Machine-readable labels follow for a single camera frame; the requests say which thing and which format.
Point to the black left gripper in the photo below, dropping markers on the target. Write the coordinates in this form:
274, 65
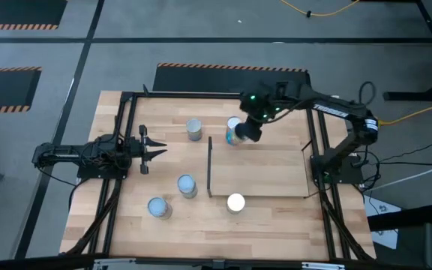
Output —
133, 149

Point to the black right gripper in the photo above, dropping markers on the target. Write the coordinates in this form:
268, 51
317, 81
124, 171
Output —
254, 131

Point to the tall can multicoloured label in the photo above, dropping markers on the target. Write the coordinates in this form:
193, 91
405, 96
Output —
231, 138

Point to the tall peaches can blue label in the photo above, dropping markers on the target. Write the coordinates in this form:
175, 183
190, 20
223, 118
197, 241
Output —
194, 125

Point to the short can teal orange label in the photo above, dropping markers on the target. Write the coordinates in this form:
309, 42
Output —
186, 183

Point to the short can teal white label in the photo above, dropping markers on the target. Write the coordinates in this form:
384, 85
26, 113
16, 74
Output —
158, 207

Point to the tall oranges can green label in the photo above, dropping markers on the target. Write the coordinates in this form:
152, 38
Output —
235, 202

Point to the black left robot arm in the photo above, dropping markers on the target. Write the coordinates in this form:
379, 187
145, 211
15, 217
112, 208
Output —
69, 153

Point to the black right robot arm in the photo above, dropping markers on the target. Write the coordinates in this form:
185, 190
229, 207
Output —
332, 107

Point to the black mat orange hazard stripe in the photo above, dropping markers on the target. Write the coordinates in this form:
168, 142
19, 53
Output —
201, 80
2, 90
13, 11

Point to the black crossbar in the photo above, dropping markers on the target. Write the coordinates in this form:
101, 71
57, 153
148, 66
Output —
51, 260

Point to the white paper sheet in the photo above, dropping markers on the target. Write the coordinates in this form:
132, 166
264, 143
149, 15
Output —
379, 206

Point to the wooden shelf board black frame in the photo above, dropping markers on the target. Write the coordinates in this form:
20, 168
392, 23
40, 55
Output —
261, 168

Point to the black aluminium table frame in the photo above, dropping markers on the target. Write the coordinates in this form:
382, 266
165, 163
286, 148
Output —
186, 96

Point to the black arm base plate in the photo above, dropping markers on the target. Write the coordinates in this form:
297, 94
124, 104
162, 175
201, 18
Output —
88, 173
353, 177

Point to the silver frame bracket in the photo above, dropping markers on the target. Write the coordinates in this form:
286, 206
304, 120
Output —
114, 263
323, 266

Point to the black desk leg frame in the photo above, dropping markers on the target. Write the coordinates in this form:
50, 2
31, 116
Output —
407, 96

